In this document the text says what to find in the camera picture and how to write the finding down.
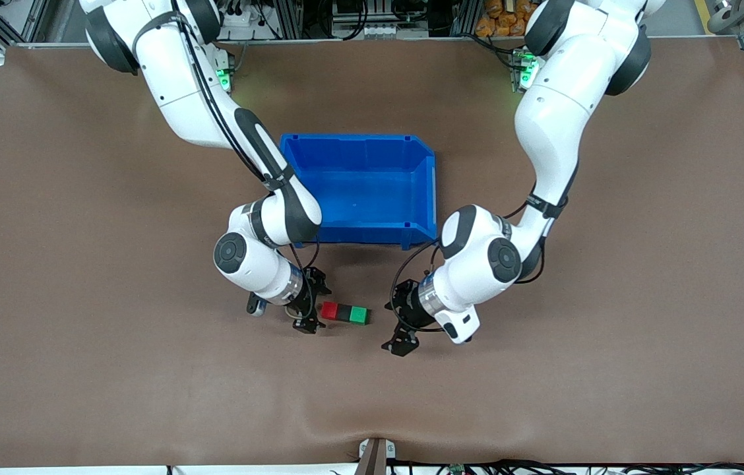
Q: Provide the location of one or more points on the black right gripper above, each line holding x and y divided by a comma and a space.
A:
309, 292

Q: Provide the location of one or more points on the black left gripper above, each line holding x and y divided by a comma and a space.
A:
408, 304

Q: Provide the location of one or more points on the red cube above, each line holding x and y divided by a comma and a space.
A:
329, 311

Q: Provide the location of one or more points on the green cube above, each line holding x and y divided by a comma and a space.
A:
361, 316

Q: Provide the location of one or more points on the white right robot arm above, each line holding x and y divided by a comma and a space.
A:
174, 86

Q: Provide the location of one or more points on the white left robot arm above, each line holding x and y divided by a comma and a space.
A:
557, 119

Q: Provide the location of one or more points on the black cube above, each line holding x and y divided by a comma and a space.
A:
345, 313

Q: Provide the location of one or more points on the blue plastic storage bin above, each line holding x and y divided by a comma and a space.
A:
372, 191

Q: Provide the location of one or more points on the brown table mat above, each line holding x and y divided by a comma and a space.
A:
148, 369

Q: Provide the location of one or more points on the white terminal strip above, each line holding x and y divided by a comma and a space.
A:
372, 30

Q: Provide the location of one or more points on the white power strip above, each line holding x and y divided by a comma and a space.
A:
243, 18

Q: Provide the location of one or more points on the black equipment box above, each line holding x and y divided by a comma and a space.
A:
352, 5

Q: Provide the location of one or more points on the orange snack bags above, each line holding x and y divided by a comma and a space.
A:
500, 25

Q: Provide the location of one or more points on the camera stand post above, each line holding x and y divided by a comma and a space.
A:
375, 458

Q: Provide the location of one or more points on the aluminium frame post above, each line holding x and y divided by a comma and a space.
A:
464, 16
289, 20

